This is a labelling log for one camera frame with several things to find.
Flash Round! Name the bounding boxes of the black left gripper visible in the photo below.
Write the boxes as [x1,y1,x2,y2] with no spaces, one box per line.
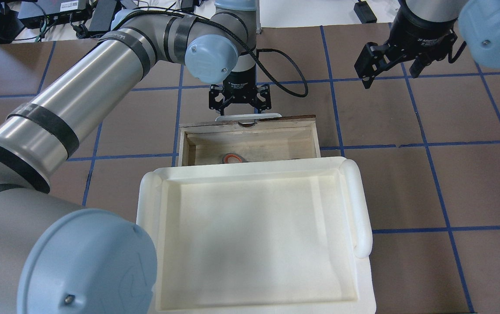
[208,68,272,120]

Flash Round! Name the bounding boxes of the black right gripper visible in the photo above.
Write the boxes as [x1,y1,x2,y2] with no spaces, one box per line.
[354,9,467,89]

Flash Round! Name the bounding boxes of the light wooden drawer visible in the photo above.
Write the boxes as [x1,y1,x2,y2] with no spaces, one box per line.
[177,113,321,166]

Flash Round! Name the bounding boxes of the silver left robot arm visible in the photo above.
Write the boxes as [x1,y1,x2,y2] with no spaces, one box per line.
[0,0,377,314]

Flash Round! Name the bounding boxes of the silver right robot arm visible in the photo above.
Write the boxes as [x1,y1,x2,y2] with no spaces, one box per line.
[354,0,500,88]

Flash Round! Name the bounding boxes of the black power adapter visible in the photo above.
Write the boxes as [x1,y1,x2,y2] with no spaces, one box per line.
[353,0,378,24]

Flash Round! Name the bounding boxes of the white foam box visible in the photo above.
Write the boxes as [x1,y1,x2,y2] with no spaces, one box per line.
[136,157,377,314]

